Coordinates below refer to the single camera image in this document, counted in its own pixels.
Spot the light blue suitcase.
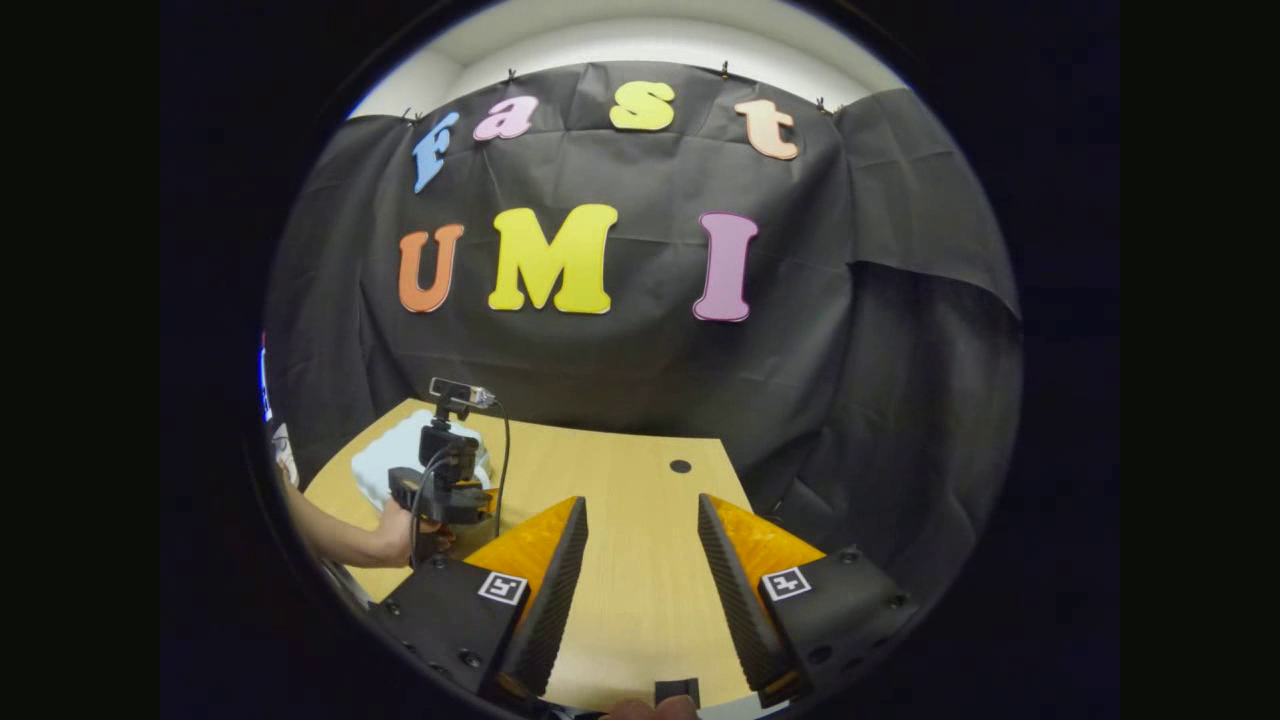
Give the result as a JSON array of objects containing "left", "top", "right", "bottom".
[{"left": 350, "top": 408, "right": 493, "bottom": 513}]

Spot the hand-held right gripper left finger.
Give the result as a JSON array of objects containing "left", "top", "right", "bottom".
[{"left": 378, "top": 496, "right": 591, "bottom": 701}]

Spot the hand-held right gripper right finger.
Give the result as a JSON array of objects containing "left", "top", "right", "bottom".
[{"left": 698, "top": 493, "right": 919, "bottom": 706}]

